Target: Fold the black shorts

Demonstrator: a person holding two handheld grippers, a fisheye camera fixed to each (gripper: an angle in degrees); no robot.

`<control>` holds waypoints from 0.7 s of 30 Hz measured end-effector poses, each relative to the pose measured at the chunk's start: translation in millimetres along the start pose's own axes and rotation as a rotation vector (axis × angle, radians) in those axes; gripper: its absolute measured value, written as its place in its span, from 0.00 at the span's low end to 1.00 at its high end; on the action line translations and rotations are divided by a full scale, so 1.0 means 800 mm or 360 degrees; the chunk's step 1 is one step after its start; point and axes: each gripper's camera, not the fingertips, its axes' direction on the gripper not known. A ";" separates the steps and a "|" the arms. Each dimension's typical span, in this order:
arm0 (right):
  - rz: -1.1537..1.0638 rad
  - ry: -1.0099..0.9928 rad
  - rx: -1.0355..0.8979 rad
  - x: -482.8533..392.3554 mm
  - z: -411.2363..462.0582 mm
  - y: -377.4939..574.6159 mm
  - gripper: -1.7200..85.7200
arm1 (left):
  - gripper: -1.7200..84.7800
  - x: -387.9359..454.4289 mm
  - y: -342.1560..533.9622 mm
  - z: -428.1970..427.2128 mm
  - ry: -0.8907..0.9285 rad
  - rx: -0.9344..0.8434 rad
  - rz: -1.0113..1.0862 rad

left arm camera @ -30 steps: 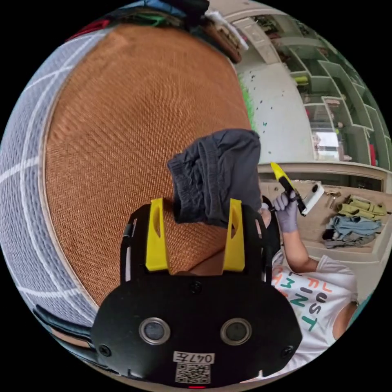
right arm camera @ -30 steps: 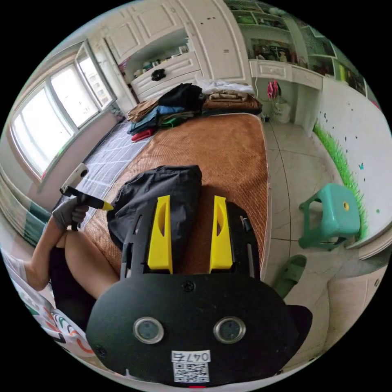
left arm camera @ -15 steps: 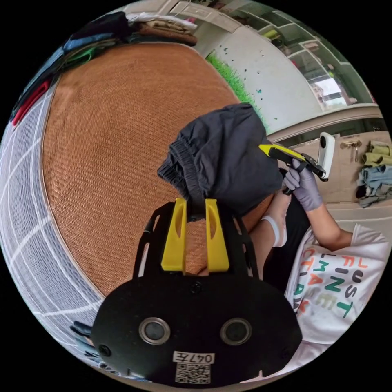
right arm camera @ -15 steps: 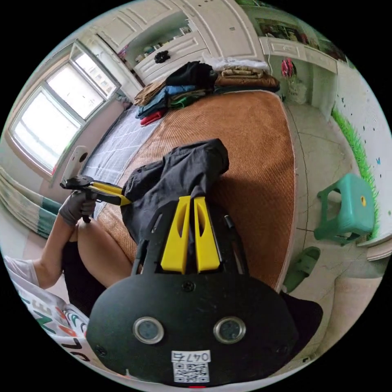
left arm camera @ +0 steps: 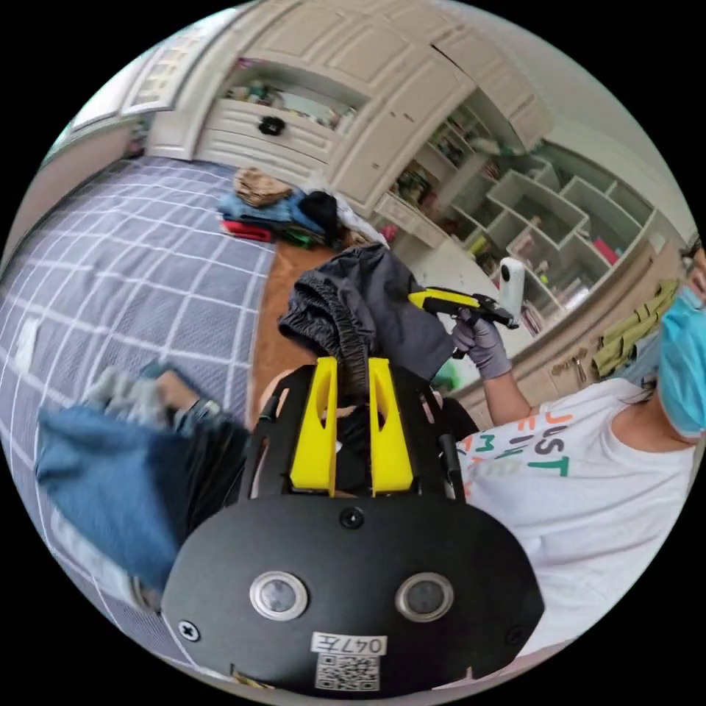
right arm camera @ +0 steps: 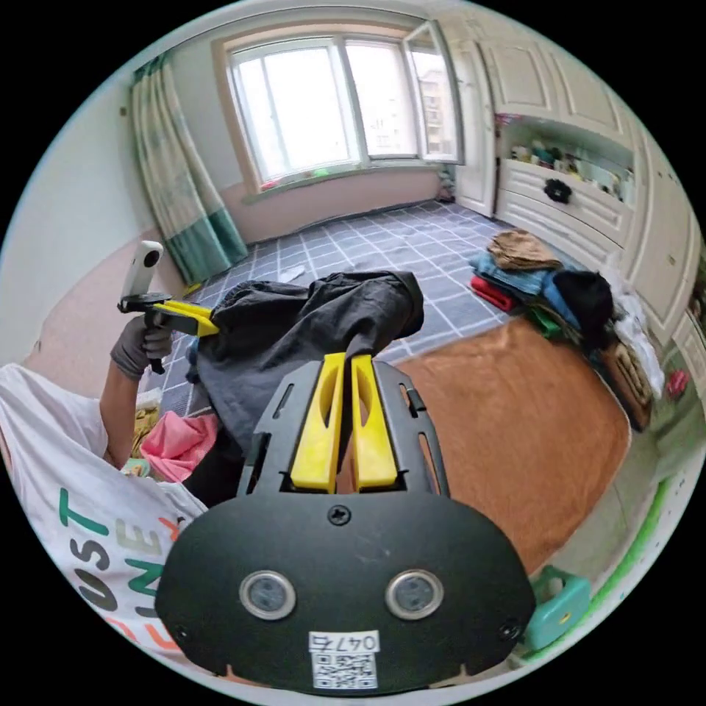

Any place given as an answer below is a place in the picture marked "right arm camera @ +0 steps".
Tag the window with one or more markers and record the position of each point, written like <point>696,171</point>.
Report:
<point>331,99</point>

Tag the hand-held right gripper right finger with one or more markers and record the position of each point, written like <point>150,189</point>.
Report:
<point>374,436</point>

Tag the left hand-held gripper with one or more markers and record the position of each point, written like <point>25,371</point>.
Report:
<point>139,303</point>

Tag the pile of pink clothes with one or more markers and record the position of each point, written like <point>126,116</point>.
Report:
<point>176,441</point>

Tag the green striped curtain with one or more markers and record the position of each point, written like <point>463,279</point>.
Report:
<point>176,182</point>

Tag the person's body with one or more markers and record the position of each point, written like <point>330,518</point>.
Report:
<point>66,485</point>

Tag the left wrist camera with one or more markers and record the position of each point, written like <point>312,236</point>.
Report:
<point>142,271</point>

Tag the green plastic stool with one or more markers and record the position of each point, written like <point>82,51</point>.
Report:
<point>558,609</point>

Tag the person's left forearm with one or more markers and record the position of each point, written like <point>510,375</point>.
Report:
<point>120,413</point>

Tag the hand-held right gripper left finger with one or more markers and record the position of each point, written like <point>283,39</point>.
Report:
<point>319,430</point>

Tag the black shorts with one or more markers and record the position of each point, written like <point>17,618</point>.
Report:
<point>287,336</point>

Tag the white cupboard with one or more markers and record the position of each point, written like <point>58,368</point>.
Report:
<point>584,143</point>

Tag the person's left hand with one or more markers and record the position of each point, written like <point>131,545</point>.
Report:
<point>132,347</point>

